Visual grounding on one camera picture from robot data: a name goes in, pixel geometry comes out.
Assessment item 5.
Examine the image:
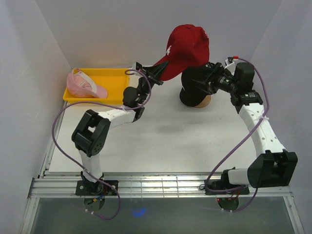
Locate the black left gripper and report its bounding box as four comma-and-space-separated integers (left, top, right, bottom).
137, 61, 170, 105

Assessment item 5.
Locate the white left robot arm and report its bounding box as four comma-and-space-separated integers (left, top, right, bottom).
72, 61, 169, 195

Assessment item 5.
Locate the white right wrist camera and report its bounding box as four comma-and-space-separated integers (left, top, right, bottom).
224, 56, 239, 74

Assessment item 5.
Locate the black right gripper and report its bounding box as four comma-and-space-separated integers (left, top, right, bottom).
191, 62, 238, 95

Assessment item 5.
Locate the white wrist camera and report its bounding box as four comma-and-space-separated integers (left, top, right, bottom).
224, 56, 239, 74
130, 62, 142, 75

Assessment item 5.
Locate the aluminium frame rail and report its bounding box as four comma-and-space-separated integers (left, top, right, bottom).
20, 174, 304, 234

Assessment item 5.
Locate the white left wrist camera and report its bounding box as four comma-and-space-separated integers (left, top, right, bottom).
130, 62, 142, 75

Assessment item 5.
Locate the pink cap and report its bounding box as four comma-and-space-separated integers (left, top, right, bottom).
66, 69, 108, 98

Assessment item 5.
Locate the red cap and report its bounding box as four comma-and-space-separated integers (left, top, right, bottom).
156, 24, 210, 81

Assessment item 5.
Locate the black NY cap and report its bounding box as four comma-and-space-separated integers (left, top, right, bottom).
179, 67, 208, 107

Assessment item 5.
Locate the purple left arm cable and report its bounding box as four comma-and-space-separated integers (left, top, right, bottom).
52, 70, 153, 221

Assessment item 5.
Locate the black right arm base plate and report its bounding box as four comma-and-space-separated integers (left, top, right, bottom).
200, 179, 250, 195

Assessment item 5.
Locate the yellow plastic tray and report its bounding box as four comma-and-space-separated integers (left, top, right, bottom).
63, 68, 130, 105

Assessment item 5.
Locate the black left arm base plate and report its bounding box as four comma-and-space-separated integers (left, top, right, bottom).
75, 180, 117, 196

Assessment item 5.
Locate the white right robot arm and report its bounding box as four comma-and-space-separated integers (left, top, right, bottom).
194, 57, 298, 194

